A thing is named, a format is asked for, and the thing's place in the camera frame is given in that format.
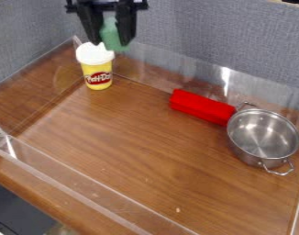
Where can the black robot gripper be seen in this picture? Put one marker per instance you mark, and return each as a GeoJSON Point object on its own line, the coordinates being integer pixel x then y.
{"type": "Point", "coordinates": [91, 18]}

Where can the green foam cube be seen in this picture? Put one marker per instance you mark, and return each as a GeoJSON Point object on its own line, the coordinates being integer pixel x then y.
{"type": "Point", "coordinates": [110, 35]}

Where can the yellow Play-Doh can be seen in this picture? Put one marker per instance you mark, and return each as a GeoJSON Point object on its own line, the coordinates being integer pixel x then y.
{"type": "Point", "coordinates": [95, 59]}

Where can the red rectangular block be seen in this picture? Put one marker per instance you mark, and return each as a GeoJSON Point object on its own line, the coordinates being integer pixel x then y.
{"type": "Point", "coordinates": [202, 107]}

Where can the stainless steel pot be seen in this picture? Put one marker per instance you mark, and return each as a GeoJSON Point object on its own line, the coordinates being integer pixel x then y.
{"type": "Point", "coordinates": [263, 138]}

